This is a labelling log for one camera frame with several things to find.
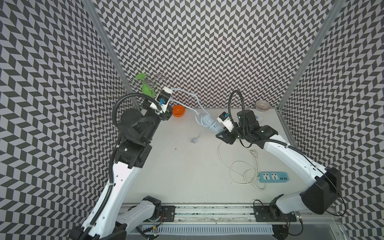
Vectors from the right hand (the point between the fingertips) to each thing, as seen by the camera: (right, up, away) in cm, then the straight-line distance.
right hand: (221, 134), depth 77 cm
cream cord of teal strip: (+18, -25, +8) cm, 32 cm away
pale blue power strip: (-3, +4, -4) cm, 6 cm away
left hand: (-25, +18, -22) cm, 38 cm away
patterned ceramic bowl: (+38, +19, +38) cm, 57 cm away
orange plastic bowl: (-28, +15, +37) cm, 48 cm away
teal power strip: (+30, -25, +5) cm, 39 cm away
